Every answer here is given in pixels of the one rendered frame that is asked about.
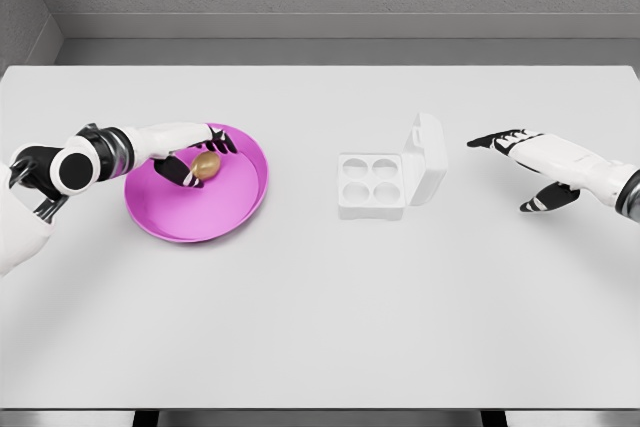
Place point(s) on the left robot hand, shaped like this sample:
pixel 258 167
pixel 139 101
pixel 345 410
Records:
pixel 186 136

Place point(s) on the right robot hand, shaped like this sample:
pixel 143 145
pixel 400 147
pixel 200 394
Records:
pixel 537 154

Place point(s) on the brown egg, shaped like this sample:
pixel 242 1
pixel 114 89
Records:
pixel 205 165

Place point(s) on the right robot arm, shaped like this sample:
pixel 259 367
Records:
pixel 612 182

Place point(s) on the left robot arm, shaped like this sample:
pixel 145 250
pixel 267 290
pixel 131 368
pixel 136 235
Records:
pixel 75 167

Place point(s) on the white egg box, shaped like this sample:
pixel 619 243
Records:
pixel 385 177

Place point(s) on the pink round plate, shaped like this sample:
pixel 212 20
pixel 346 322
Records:
pixel 210 207

